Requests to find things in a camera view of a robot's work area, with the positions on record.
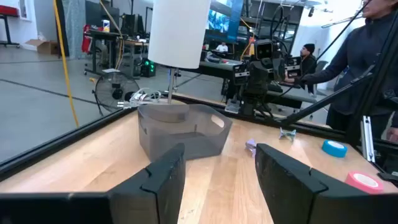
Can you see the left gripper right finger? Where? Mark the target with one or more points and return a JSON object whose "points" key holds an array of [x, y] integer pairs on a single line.
{"points": [[286, 186]]}

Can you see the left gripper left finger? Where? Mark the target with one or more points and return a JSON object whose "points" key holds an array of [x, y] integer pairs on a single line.
{"points": [[161, 186]]}

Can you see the purple staple remover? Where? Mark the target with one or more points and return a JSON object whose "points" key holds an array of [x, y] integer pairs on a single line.
{"points": [[250, 146]]}

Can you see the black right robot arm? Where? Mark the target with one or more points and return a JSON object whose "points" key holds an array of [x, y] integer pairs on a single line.
{"points": [[252, 105]]}

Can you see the light blue tape roll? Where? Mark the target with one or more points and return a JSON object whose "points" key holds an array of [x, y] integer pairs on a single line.
{"points": [[332, 151]]}

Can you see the pink tape roll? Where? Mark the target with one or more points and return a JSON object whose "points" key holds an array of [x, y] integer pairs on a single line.
{"points": [[357, 183]]}

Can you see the long grey table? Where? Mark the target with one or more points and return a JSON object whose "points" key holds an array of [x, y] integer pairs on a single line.
{"points": [[217, 67]]}

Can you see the person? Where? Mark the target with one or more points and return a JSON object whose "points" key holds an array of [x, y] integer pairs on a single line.
{"points": [[357, 56], [308, 62], [222, 47]]}

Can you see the translucent grey plastic bin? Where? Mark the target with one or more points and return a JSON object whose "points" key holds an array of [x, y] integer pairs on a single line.
{"points": [[186, 137]]}

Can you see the table lamp white shade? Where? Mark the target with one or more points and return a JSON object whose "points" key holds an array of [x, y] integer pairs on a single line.
{"points": [[178, 31]]}

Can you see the black floor fan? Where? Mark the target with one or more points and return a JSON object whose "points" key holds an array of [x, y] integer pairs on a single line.
{"points": [[116, 90]]}

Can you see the computer tower green lights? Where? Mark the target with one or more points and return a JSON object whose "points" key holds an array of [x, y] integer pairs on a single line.
{"points": [[148, 68]]}

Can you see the black desk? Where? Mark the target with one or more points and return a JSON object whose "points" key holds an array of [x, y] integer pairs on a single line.
{"points": [[105, 35]]}

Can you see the red bag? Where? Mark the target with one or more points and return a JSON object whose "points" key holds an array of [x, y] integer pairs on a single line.
{"points": [[87, 39]]}

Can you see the cardboard box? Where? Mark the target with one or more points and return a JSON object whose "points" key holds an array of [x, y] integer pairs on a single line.
{"points": [[43, 46]]}

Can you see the red padded bench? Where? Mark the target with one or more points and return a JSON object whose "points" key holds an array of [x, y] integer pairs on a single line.
{"points": [[7, 11]]}

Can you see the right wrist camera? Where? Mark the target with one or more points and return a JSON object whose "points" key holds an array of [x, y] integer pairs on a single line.
{"points": [[263, 49]]}

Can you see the blue wall display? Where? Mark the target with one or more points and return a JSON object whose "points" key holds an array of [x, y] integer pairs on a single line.
{"points": [[220, 20]]}

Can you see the aluminium bracket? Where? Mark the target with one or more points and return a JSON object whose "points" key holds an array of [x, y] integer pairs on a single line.
{"points": [[367, 140]]}

